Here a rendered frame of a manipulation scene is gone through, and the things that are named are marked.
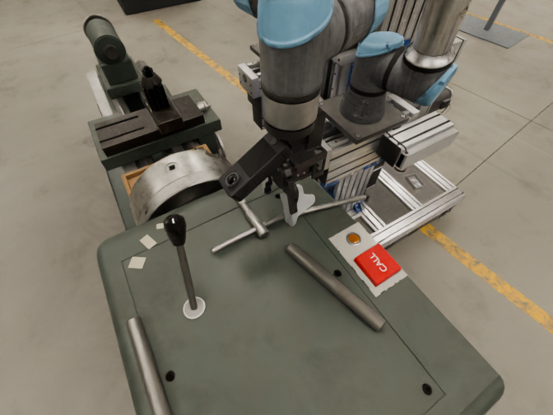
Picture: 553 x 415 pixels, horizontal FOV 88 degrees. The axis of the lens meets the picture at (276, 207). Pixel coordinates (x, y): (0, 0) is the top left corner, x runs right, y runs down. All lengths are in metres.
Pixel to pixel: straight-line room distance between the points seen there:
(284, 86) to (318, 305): 0.35
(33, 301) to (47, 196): 0.87
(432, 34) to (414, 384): 0.69
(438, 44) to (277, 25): 0.55
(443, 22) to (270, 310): 0.68
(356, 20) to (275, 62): 0.11
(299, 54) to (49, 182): 2.74
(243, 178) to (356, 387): 0.34
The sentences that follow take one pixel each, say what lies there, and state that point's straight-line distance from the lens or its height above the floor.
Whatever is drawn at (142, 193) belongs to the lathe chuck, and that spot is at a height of 1.20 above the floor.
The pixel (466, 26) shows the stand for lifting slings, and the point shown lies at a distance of 5.43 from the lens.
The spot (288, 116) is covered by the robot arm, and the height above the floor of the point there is 1.52.
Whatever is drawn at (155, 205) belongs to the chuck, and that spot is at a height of 1.21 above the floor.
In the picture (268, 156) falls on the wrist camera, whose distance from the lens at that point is 0.41.
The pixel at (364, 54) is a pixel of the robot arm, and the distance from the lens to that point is 0.91.
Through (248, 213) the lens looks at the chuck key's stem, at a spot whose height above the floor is 1.28.
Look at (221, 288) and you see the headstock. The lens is 0.52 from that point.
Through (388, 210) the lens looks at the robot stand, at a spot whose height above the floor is 0.21.
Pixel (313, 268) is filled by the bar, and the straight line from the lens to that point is 0.51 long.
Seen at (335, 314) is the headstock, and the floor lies 1.26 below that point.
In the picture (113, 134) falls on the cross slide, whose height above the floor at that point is 0.97.
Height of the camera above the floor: 1.74
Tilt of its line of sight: 54 degrees down
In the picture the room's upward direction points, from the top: straight up
